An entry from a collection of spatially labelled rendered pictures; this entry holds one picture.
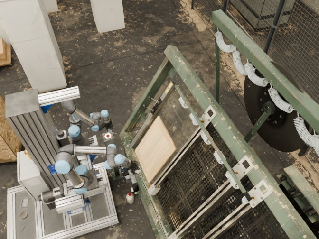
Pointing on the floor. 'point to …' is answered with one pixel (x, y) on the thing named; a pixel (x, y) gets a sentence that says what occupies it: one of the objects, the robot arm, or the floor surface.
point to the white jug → (130, 198)
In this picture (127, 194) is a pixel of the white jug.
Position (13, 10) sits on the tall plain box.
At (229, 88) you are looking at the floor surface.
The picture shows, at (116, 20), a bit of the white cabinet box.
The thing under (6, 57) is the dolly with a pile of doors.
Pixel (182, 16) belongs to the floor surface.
